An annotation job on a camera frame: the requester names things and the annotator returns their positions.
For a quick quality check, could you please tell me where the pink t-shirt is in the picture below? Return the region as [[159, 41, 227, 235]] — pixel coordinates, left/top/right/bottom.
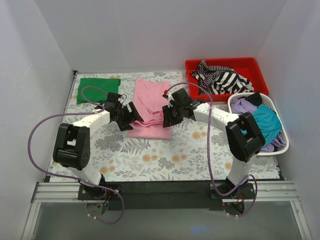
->
[[127, 78, 172, 140]]

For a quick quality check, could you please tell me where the green t-shirt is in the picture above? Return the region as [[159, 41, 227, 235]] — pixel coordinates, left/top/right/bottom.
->
[[76, 78, 121, 104]]

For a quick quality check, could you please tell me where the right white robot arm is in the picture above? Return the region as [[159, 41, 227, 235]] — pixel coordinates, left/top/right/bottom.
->
[[162, 88, 266, 199]]

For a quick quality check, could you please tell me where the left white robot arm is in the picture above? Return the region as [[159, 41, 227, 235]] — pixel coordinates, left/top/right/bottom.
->
[[53, 92, 144, 200]]

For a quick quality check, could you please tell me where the black white striped shirt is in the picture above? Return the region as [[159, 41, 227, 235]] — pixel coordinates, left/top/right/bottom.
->
[[191, 60, 255, 95]]

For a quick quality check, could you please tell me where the lavender t-shirt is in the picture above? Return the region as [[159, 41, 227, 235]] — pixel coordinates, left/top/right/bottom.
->
[[230, 98, 258, 115]]

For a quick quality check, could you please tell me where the black garment in basket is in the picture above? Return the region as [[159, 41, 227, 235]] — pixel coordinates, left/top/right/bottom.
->
[[245, 92, 263, 107]]

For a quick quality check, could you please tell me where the red plastic bin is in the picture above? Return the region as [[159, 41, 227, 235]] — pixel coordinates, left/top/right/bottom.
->
[[185, 57, 269, 102]]

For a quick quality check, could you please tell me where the white laundry basket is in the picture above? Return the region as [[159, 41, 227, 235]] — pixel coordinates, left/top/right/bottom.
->
[[227, 92, 290, 156]]

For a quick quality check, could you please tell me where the teal t-shirt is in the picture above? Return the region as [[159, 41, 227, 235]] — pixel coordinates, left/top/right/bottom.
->
[[252, 104, 282, 147]]

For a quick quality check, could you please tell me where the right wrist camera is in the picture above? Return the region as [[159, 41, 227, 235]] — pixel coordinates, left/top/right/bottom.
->
[[162, 89, 175, 108]]

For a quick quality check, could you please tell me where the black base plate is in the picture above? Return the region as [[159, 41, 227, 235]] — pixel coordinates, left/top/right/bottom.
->
[[77, 180, 261, 212]]

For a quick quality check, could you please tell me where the aluminium frame rail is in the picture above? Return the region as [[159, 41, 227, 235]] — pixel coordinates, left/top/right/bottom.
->
[[22, 180, 312, 240]]

